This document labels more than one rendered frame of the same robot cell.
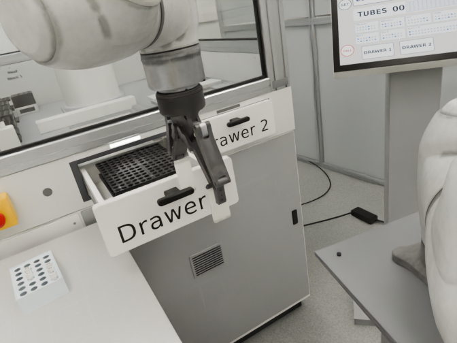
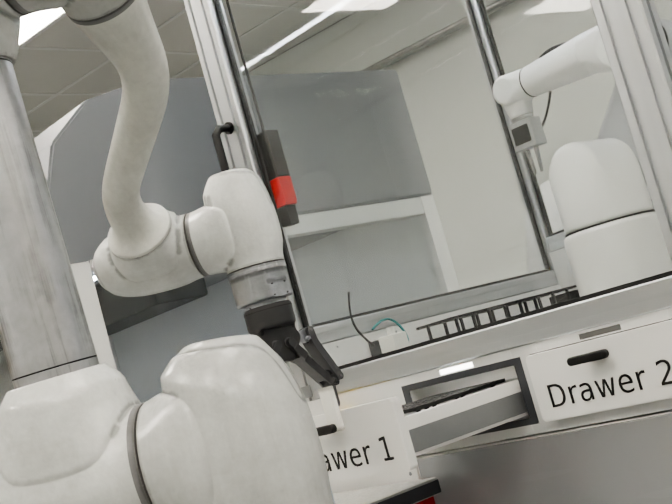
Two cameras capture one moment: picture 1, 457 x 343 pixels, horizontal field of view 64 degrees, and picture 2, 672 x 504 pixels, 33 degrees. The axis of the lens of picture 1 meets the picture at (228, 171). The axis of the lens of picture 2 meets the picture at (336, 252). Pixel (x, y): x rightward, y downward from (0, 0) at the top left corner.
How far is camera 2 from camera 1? 1.68 m
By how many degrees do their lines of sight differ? 77
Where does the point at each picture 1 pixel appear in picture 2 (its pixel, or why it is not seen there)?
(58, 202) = not seen: hidden behind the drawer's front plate
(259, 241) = not seen: outside the picture
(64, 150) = (395, 369)
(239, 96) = (614, 311)
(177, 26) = (217, 255)
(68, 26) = (101, 276)
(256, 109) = (643, 338)
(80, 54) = (115, 289)
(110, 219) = not seen: hidden behind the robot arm
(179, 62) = (234, 284)
